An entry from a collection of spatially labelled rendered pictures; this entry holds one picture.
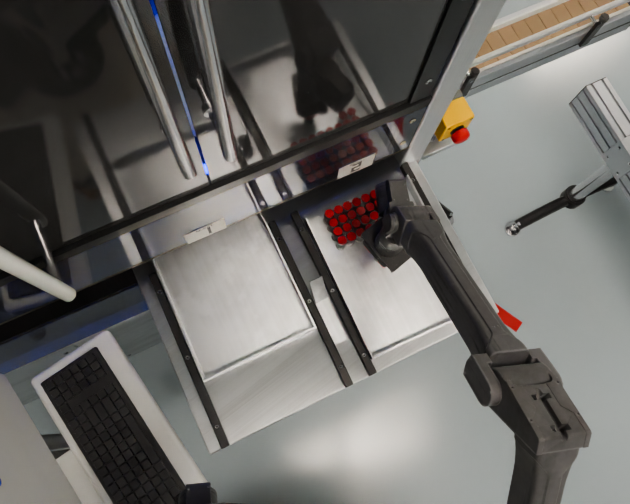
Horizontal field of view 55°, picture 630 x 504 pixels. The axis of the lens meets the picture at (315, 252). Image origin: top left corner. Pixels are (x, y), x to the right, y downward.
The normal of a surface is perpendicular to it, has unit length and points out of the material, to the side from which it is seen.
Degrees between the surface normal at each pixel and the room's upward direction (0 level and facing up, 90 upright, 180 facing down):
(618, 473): 0
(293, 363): 0
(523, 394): 35
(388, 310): 0
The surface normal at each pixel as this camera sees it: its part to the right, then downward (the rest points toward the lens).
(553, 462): 0.28, 0.32
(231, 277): 0.05, -0.25
